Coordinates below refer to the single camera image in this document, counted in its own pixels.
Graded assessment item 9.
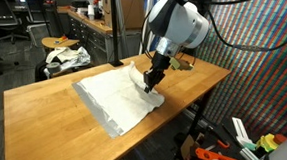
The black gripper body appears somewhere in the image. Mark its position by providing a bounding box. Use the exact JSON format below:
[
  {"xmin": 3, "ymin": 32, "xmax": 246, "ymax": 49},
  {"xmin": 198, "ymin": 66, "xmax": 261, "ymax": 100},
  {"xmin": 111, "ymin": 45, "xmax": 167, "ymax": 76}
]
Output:
[{"xmin": 149, "ymin": 51, "xmax": 173, "ymax": 79}]

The white cloth towel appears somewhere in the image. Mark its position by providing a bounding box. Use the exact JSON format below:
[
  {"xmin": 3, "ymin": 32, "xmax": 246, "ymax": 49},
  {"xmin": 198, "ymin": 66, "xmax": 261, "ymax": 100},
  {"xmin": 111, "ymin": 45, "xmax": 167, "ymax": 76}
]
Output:
[{"xmin": 73, "ymin": 58, "xmax": 168, "ymax": 139}]

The white pipe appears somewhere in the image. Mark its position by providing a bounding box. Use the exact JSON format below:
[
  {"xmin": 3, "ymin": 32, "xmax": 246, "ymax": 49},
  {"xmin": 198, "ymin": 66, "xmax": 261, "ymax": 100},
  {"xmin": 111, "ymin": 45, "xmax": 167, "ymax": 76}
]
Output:
[{"xmin": 135, "ymin": 0, "xmax": 160, "ymax": 55}]

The black table leg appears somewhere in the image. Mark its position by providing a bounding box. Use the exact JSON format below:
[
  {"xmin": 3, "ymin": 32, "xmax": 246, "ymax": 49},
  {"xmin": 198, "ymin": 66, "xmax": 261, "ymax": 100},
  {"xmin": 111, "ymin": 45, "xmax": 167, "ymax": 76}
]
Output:
[{"xmin": 173, "ymin": 90, "xmax": 221, "ymax": 160}]

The large cardboard box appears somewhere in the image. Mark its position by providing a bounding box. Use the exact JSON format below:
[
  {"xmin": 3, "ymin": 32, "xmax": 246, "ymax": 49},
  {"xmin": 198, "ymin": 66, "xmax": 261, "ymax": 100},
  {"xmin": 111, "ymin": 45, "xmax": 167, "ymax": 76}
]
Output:
[{"xmin": 102, "ymin": 0, "xmax": 146, "ymax": 32}]

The small open cardboard box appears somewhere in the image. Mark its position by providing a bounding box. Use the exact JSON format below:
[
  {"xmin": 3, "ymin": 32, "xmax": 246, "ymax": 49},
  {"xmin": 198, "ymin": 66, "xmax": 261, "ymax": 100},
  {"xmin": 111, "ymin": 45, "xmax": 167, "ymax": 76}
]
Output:
[{"xmin": 179, "ymin": 133, "xmax": 198, "ymax": 160}]

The crumpled white cloth pile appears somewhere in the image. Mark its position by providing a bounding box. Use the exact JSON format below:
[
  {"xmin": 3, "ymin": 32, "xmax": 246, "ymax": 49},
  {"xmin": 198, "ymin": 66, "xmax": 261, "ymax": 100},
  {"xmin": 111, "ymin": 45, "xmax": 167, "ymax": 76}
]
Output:
[{"xmin": 43, "ymin": 44, "xmax": 93, "ymax": 74}]

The red black bottle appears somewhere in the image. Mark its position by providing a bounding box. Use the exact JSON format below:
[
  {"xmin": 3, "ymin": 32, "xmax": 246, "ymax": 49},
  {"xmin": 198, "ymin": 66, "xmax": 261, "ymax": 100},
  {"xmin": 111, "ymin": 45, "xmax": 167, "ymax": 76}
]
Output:
[{"xmin": 92, "ymin": 0, "xmax": 105, "ymax": 20}]

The white cup stack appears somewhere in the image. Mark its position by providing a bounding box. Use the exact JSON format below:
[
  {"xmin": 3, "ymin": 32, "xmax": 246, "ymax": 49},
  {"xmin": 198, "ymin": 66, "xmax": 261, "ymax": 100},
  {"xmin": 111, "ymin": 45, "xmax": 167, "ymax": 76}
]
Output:
[{"xmin": 86, "ymin": 4, "xmax": 96, "ymax": 21}]

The orange black bar clamp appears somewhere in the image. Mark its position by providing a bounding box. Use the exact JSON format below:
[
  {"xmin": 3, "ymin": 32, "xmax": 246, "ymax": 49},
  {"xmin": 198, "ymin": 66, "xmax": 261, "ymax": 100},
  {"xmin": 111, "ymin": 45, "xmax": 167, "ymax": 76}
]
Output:
[{"xmin": 205, "ymin": 124, "xmax": 231, "ymax": 151}]

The orange spirit level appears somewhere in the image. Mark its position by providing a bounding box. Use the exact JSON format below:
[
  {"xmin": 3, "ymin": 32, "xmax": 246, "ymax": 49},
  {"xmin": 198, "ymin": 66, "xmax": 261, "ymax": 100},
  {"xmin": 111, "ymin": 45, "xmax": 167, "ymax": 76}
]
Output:
[{"xmin": 194, "ymin": 144, "xmax": 247, "ymax": 160}]

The round wooden stool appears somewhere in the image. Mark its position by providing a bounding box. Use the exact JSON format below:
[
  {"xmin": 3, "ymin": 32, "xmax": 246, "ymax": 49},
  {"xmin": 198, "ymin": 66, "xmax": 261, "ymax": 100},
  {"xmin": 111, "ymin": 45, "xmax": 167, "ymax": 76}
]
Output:
[{"xmin": 41, "ymin": 34, "xmax": 81, "ymax": 51}]

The yellow red small tool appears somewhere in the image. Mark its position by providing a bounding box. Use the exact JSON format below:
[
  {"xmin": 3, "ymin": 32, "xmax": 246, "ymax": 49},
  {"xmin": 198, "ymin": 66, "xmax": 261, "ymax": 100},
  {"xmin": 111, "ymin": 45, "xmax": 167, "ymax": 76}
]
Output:
[{"xmin": 53, "ymin": 34, "xmax": 70, "ymax": 45}]

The yellow green plastic part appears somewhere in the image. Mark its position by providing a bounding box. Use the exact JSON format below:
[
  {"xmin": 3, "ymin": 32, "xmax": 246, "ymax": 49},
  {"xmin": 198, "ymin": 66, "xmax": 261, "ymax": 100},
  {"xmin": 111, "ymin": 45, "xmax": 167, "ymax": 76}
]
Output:
[{"xmin": 255, "ymin": 132, "xmax": 279, "ymax": 154}]

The red cap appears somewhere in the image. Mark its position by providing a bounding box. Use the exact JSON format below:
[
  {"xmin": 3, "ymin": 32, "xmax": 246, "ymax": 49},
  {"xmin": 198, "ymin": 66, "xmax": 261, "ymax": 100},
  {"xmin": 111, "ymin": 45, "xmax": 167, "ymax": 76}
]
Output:
[{"xmin": 272, "ymin": 132, "xmax": 287, "ymax": 146}]

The olive wrist camera box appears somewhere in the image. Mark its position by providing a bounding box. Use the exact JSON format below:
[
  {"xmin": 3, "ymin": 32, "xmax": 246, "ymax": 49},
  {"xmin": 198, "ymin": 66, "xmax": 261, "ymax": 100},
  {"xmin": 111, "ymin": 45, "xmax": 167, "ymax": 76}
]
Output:
[{"xmin": 168, "ymin": 55, "xmax": 195, "ymax": 73}]

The black camera cable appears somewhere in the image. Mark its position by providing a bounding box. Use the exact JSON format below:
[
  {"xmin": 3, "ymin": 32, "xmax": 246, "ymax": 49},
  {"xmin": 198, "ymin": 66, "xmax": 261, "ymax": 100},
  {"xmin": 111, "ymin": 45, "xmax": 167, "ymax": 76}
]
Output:
[{"xmin": 178, "ymin": 46, "xmax": 199, "ymax": 67}]

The silver ribbed rail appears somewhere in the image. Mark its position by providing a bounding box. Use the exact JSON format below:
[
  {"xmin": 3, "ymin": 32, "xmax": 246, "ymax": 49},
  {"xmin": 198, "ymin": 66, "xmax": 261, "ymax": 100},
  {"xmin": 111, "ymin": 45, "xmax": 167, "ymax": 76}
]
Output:
[{"xmin": 182, "ymin": 107, "xmax": 210, "ymax": 131}]

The black camera stand pole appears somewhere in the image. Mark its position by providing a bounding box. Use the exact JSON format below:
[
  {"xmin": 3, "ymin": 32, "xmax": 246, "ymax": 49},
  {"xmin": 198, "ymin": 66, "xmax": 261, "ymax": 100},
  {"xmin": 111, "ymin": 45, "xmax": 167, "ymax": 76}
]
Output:
[{"xmin": 106, "ymin": 0, "xmax": 125, "ymax": 68}]

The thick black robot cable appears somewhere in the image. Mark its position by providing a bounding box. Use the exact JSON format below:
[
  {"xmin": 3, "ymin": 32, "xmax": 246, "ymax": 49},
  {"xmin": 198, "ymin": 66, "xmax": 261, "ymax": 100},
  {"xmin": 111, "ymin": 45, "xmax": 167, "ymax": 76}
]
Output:
[{"xmin": 207, "ymin": 0, "xmax": 287, "ymax": 56}]

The white plastic bracket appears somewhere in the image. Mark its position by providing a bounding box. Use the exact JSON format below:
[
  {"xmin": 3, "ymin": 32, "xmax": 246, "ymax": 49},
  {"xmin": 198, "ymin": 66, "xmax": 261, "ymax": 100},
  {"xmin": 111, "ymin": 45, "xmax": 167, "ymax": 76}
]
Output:
[{"xmin": 231, "ymin": 115, "xmax": 256, "ymax": 148}]

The grey duct tape roll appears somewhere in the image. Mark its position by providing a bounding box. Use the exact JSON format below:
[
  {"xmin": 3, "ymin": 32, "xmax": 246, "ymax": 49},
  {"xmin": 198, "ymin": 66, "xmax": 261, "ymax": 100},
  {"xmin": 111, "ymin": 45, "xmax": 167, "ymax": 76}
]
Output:
[{"xmin": 45, "ymin": 61, "xmax": 63, "ymax": 76}]

